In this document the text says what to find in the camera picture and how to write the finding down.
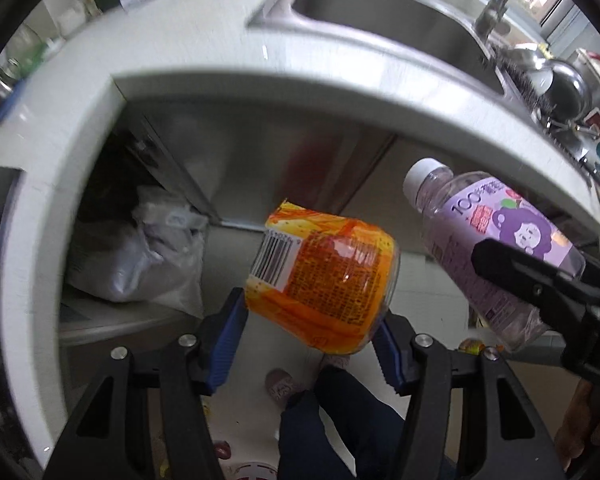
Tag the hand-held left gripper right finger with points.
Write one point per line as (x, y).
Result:
(387, 355)

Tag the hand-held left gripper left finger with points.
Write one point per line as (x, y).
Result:
(225, 345)

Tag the lilac label plastic bottle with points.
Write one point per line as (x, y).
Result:
(480, 220)

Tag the orange plastic food container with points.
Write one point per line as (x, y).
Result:
(325, 280)

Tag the person's right hand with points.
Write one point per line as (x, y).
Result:
(575, 435)

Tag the pink patterned slipper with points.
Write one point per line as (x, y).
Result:
(337, 361)
(282, 387)

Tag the person's dark blue trousers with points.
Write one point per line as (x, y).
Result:
(350, 425)

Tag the clear plastic bag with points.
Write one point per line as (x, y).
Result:
(145, 260)

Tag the black dish rack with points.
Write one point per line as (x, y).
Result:
(530, 105)

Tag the pile of metal bowls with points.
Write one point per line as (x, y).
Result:
(570, 92)

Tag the white bowl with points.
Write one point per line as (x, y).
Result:
(539, 80)

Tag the stainless steel sink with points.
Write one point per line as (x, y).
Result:
(380, 15)

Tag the blue coaster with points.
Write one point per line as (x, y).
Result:
(10, 105)

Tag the green tinted glass vase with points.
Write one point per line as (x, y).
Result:
(27, 52)

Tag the white lidded jar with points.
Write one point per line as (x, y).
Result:
(71, 21)

